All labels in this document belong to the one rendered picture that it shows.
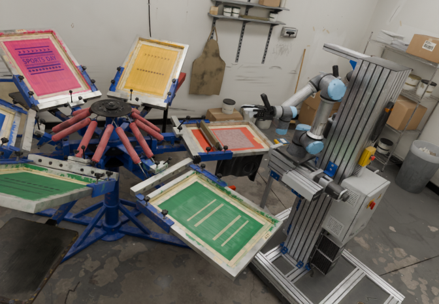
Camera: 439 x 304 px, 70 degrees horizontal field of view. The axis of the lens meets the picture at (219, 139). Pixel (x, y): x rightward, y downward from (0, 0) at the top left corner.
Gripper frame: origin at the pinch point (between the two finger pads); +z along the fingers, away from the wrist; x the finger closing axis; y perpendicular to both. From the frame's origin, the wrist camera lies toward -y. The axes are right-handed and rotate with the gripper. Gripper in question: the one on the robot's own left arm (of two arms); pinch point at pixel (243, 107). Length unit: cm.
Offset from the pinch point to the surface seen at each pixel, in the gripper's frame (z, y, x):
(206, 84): -56, 57, 291
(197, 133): 1, 59, 100
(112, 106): 78, 25, 69
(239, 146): -34, 62, 76
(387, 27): -351, -57, 278
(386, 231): -229, 165, 54
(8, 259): 125, 75, -27
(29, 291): 112, 78, -46
